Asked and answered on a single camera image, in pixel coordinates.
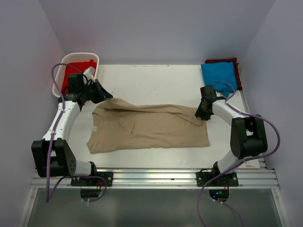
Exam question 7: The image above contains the beige polo shirt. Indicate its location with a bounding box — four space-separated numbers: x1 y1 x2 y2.
87 98 210 154

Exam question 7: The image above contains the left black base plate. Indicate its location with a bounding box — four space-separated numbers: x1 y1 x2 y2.
71 171 114 187

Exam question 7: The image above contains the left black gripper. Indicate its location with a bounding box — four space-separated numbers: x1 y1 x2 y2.
80 79 112 104

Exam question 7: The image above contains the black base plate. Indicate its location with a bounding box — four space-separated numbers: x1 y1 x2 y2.
71 171 114 187
196 169 239 187

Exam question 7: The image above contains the white plastic laundry basket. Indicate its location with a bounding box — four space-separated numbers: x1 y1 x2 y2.
55 52 99 89

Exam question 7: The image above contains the aluminium mounting rail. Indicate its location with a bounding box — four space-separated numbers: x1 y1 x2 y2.
30 167 277 189

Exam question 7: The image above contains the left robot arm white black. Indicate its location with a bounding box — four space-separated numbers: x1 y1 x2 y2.
31 73 113 186

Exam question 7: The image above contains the folded dark red t shirt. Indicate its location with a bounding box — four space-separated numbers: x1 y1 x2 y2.
205 57 243 91

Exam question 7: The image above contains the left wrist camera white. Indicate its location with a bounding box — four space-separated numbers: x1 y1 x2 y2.
83 67 95 82

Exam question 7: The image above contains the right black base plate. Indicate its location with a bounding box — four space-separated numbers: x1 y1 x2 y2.
196 169 239 187

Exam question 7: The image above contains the folded blue t shirt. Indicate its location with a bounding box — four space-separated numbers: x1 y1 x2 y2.
201 62 237 98

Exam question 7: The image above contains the red t shirt in basket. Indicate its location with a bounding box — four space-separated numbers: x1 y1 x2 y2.
61 59 97 94

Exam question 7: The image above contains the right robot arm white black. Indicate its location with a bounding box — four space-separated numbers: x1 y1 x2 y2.
195 86 267 186

